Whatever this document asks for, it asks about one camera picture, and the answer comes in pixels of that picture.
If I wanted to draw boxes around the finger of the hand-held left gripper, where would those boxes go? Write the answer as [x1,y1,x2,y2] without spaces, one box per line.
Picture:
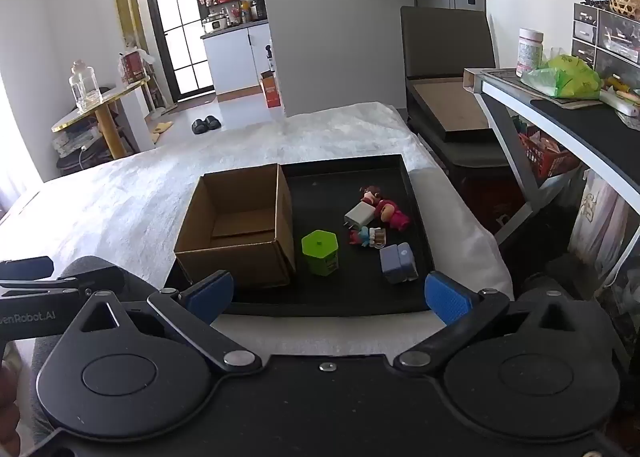
[0,257,54,281]
[0,268,126,299]

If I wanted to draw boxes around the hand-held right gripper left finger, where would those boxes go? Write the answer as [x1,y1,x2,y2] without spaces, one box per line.
[64,271,264,374]

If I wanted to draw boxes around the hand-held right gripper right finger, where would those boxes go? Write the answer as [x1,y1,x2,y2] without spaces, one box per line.
[394,271,589,372]

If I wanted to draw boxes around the brown cardboard box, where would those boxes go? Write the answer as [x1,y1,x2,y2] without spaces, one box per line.
[173,163,297,290]

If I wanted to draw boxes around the black tray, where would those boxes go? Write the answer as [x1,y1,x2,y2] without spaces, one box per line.
[164,153,437,317]

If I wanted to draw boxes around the pink haired doll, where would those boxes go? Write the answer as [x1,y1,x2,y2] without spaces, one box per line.
[374,199,412,233]

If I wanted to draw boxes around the blue figurine with beer mug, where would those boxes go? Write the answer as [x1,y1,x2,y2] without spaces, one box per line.
[348,225,388,249]

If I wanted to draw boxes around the brown haired doll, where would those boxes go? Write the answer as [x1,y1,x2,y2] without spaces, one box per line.
[360,184,388,210]

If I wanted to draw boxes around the person's left hand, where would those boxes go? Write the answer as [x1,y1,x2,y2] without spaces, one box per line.
[0,364,22,444]

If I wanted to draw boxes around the dark grey cloth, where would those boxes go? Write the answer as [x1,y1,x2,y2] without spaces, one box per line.
[27,256,151,418]

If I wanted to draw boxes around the grey blue plastic box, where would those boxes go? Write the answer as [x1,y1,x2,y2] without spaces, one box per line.
[379,243,419,285]

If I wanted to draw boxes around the black chair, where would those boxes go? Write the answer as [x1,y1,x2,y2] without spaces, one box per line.
[52,87,126,177]

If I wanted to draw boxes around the green hexagonal container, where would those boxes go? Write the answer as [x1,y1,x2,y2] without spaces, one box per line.
[301,230,341,278]

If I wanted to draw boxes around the white charger plug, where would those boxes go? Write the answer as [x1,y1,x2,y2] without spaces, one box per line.
[343,202,375,230]

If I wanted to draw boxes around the folded white cloths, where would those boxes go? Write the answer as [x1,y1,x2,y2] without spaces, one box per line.
[52,120,103,155]

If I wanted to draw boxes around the cream printed cloth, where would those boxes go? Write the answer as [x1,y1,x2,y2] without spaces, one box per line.
[570,170,640,288]

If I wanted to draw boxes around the red crate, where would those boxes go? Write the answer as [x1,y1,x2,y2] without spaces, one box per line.
[517,130,581,184]

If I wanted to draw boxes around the round gold rimmed table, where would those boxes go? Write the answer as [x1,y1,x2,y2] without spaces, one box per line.
[51,74,151,160]

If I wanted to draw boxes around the white standing fan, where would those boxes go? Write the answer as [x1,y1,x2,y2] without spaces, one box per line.
[141,50,169,119]

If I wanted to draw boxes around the clear glass jar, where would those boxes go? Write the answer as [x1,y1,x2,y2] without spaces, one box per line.
[68,60,103,113]

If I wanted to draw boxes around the orange cardboard box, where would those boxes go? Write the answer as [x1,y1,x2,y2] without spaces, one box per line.
[259,70,282,109]

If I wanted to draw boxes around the white framed black desk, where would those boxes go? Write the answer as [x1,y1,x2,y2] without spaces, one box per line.
[462,66,640,290]

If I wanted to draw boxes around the red box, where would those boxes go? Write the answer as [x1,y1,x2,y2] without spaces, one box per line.
[120,51,147,84]

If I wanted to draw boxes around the white kitchen cabinet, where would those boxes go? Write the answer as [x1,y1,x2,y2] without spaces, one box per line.
[201,21,273,94]

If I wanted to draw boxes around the dark open storage bench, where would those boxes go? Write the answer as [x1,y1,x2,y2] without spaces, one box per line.
[400,6,526,233]

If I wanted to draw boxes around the green plastic bag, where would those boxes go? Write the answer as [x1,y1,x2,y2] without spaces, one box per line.
[521,54,603,99]

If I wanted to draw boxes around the white supplement bottle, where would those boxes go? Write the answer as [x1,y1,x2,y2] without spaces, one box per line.
[516,28,544,78]

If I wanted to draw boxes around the black framed glass door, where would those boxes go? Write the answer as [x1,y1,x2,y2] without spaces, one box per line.
[141,0,217,104]

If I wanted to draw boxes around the grey drawer organizer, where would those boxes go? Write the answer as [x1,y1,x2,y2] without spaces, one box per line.
[571,2,640,88]

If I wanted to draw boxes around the gold wall trim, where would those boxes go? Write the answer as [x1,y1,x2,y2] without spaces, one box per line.
[110,0,151,54]

